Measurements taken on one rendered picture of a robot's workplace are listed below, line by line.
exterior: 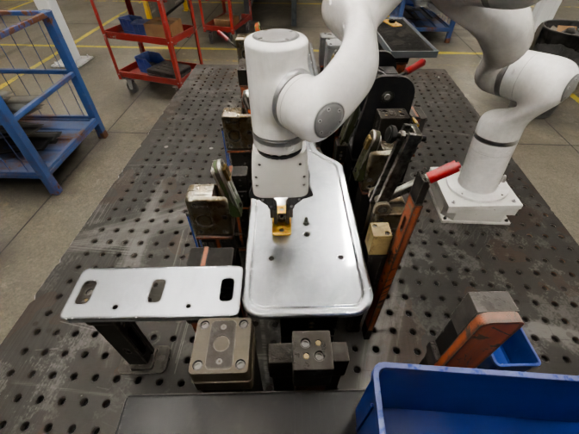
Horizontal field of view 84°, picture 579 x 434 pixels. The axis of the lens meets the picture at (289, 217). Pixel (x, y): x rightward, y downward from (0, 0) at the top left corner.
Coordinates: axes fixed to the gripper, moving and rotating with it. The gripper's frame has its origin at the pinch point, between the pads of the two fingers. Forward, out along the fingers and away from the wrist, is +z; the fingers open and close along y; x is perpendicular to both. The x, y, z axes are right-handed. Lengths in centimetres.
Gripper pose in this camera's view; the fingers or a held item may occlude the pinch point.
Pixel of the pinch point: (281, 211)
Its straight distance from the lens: 63.4
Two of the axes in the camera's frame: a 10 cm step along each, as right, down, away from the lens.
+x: 0.2, 7.1, -7.1
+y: -10.0, 0.2, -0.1
